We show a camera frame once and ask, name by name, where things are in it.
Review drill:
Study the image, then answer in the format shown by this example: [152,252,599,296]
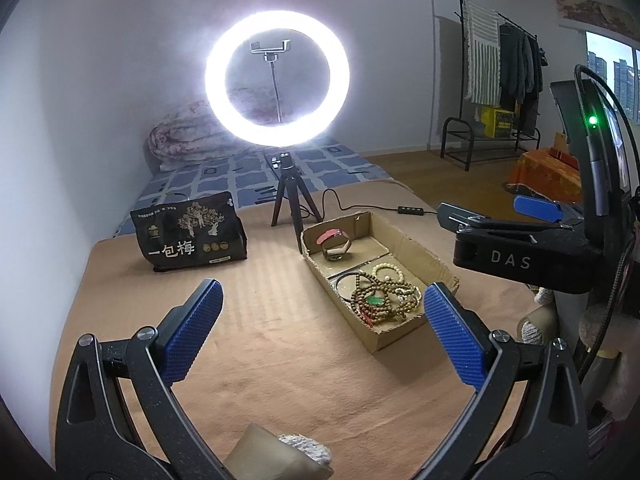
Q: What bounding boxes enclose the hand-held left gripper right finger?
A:
[420,281,593,480]

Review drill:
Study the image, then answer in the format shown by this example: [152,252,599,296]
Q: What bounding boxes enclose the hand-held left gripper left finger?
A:
[55,278,236,480]

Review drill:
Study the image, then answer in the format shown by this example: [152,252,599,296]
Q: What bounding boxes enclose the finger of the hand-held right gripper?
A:
[514,195,584,227]
[437,202,562,234]

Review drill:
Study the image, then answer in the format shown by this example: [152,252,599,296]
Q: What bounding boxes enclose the cardboard box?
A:
[300,211,460,356]

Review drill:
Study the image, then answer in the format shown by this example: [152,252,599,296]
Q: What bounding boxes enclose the green jade pendant red cord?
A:
[362,296,388,323]

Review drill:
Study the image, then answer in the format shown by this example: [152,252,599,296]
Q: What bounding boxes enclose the brown bead necklace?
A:
[350,272,426,331]

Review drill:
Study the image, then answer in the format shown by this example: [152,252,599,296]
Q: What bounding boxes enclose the pale yellow bead bracelet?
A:
[371,261,405,286]

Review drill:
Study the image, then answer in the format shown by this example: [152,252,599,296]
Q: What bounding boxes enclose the person's right hand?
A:
[580,305,640,421]

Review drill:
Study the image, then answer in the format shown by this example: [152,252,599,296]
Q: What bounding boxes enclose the orange patterned cloth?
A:
[506,147,586,206]

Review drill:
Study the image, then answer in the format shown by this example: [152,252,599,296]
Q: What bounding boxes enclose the beige tube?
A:
[520,305,558,346]

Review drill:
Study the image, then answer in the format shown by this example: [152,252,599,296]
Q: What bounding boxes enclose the beige blanket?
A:
[50,177,551,480]

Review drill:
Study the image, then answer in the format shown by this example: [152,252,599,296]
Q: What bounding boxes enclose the black snack bag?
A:
[130,191,249,275]

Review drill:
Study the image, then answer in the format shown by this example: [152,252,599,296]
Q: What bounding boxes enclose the yellow box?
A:
[480,106,516,138]

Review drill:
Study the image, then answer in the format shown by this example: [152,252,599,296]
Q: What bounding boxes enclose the black bangle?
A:
[334,270,361,298]

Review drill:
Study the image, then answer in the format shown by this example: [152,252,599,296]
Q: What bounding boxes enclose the olive cloth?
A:
[222,424,333,480]

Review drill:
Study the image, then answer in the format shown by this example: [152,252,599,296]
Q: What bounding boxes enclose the dark hanging clothes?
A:
[498,25,546,111]

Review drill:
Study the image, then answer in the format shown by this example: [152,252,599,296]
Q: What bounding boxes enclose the window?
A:
[585,30,640,126]

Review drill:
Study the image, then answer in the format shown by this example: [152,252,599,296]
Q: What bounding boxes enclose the white knit cloth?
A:
[277,420,333,453]

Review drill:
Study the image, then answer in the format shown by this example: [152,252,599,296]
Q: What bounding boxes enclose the striped towel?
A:
[462,0,501,106]

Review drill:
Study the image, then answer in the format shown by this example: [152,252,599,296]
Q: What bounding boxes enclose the black clothes rack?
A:
[440,0,543,166]

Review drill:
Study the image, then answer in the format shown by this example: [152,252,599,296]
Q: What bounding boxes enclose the folded floral quilt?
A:
[142,100,266,171]

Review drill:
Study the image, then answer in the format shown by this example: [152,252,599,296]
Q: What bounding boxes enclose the phone holder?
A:
[250,39,292,123]

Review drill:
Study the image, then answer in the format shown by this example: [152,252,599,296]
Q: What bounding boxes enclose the black cable with switch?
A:
[320,189,441,223]

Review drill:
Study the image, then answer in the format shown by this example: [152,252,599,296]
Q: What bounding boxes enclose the ring light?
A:
[204,8,357,146]

